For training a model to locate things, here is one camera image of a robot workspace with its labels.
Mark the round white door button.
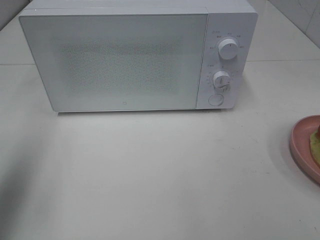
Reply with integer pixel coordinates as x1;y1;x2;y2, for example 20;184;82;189
208;94;224;106

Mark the white timer knob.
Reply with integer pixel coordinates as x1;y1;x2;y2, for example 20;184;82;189
213;70;231;88

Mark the white microwave door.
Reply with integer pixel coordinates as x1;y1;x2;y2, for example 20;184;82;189
19;14;208;112

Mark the pink plate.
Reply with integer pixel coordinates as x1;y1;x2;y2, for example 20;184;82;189
289;115;320;185

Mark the sandwich with cheese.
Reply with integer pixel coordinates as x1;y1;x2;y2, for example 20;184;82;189
309;127;320;165

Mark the white microwave oven body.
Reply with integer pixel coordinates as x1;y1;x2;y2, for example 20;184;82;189
18;0;258;110

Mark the upper white control knob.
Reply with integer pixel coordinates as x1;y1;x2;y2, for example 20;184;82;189
217;37;239;60

